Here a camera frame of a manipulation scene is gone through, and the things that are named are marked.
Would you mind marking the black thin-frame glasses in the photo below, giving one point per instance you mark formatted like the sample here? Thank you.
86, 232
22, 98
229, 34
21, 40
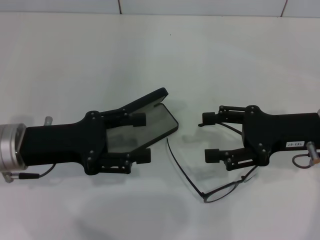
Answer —
201, 195

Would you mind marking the black glasses case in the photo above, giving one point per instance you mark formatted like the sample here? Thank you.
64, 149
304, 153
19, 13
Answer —
155, 125

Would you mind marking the silver connector stub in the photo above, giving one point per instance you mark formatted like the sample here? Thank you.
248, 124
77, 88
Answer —
48, 120

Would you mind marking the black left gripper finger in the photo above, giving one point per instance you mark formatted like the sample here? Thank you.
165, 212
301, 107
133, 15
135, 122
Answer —
143, 156
139, 120

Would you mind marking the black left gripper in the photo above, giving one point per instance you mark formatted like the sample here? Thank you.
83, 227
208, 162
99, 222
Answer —
57, 145

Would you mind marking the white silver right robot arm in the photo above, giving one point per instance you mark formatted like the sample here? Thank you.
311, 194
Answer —
319, 113

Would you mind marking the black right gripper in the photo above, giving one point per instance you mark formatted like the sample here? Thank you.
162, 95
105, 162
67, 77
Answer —
280, 132

